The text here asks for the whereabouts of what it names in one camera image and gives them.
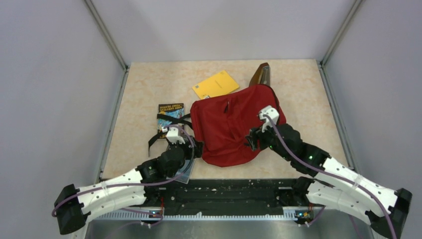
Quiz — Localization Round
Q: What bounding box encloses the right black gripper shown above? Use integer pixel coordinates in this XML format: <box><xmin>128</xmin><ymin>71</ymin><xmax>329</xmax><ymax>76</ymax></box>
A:
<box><xmin>245</xmin><ymin>119</ymin><xmax>292</xmax><ymax>161</ymax></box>

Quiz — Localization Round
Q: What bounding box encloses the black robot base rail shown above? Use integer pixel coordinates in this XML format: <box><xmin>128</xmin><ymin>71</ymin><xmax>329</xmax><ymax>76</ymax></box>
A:
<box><xmin>141</xmin><ymin>177</ymin><xmax>362</xmax><ymax>217</ymax></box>

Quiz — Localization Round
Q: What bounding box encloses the yellow notebook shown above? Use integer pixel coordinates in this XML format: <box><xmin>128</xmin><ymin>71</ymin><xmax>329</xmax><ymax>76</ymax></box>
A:
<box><xmin>192</xmin><ymin>70</ymin><xmax>240</xmax><ymax>100</ymax></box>

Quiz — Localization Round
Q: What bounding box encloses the Nineteen Eighty-Four dark book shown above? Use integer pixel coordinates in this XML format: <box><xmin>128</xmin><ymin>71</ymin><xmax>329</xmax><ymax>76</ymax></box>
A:
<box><xmin>165</xmin><ymin>159</ymin><xmax>195</xmax><ymax>184</ymax></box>

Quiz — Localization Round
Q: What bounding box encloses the brown wooden metronome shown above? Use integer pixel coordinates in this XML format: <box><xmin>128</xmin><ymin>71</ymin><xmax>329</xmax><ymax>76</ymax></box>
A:
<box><xmin>248</xmin><ymin>62</ymin><xmax>271</xmax><ymax>87</ymax></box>

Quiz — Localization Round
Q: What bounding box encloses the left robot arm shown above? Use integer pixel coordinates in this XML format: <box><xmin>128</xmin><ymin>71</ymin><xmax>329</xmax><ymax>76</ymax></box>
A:
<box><xmin>51</xmin><ymin>138</ymin><xmax>204</xmax><ymax>235</ymax></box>

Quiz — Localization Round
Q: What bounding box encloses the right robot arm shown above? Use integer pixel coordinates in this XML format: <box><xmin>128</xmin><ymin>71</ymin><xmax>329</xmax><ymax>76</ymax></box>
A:
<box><xmin>245</xmin><ymin>124</ymin><xmax>413</xmax><ymax>239</ymax></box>

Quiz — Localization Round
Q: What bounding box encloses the red student backpack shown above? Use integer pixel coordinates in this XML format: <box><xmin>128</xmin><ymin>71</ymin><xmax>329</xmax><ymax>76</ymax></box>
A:
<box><xmin>187</xmin><ymin>84</ymin><xmax>286</xmax><ymax>167</ymax></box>

